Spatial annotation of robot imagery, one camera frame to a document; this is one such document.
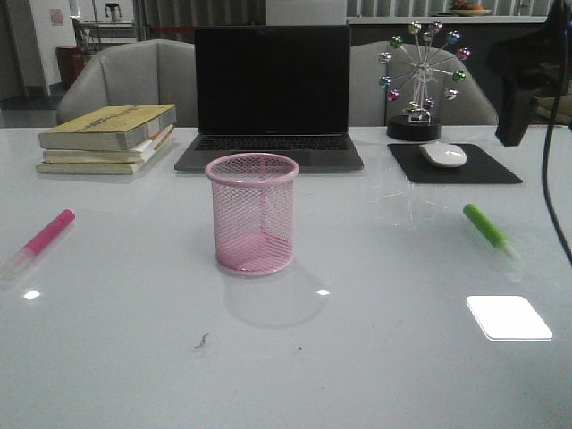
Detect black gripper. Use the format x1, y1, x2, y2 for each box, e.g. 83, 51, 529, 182
486, 1, 571, 147

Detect green highlighter pen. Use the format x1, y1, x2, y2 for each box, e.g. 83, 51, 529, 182
463, 203, 522, 271

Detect pink highlighter pen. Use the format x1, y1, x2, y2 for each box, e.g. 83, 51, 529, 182
1, 208, 76, 283

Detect pink mesh pen holder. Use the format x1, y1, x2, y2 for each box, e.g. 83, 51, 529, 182
205, 153, 299, 276

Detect olive cushion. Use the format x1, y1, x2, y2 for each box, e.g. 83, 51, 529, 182
534, 94, 572, 127

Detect fruit bowl on counter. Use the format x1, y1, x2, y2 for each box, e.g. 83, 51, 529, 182
450, 0, 491, 17

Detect ferris wheel desk toy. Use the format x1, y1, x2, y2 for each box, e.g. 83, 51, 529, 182
378, 20, 471, 141

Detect black mouse pad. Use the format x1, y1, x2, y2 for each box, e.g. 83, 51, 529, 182
388, 143, 523, 184

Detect white computer mouse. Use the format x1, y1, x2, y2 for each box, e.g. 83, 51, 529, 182
419, 142, 467, 168

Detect right grey armchair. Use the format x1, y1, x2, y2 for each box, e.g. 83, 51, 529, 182
349, 41, 497, 127

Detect grey armchair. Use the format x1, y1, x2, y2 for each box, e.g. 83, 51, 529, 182
56, 38, 198, 127
349, 41, 497, 127

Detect grey open laptop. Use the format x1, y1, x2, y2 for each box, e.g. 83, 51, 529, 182
174, 25, 364, 173

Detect left grey armchair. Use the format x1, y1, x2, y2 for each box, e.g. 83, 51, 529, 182
56, 38, 198, 127

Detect middle cream book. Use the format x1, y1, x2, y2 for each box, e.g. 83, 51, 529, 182
43, 125, 174, 164

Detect cream book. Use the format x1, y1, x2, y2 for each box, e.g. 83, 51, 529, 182
43, 125, 174, 164
36, 133, 172, 175

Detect top yellow book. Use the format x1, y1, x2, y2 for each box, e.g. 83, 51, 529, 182
38, 104, 177, 151

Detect red trash bin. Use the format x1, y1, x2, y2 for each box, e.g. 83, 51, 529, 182
55, 46, 85, 89

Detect bottom cream book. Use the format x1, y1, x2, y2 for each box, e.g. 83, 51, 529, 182
36, 133, 172, 175

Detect black cable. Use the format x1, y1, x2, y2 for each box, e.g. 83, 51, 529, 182
541, 0, 572, 265

